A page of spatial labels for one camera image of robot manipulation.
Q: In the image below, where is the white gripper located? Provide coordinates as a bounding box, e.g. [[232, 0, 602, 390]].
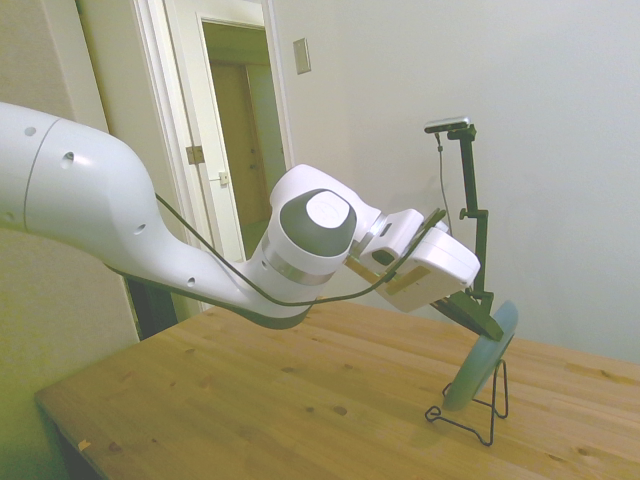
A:
[[378, 222, 504, 342]]

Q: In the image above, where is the blue-green round plate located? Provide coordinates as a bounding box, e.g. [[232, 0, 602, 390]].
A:
[[442, 299, 520, 414]]

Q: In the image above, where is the brown hallway door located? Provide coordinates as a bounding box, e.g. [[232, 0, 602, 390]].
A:
[[209, 62, 274, 227]]

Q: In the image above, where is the black box behind table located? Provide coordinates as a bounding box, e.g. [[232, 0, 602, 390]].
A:
[[124, 277, 176, 343]]

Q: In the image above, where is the cream closet door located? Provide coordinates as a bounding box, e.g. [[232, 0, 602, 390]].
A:
[[74, 0, 177, 201]]

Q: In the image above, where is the black wire plate stand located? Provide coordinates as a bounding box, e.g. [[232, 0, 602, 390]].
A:
[[423, 358, 509, 446]]

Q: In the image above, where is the black articulated camera stand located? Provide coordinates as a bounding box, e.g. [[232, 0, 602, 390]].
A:
[[446, 125, 496, 324]]

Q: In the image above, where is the silver camera on stand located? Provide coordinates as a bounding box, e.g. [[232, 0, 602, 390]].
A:
[[423, 115, 473, 135]]

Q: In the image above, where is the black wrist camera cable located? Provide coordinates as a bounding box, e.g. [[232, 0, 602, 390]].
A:
[[155, 193, 447, 306]]

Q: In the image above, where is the white door frame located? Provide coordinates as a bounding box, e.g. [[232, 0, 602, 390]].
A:
[[132, 0, 314, 321]]

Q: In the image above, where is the grey wall switch plate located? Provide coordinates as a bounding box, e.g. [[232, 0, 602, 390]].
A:
[[292, 37, 312, 76]]

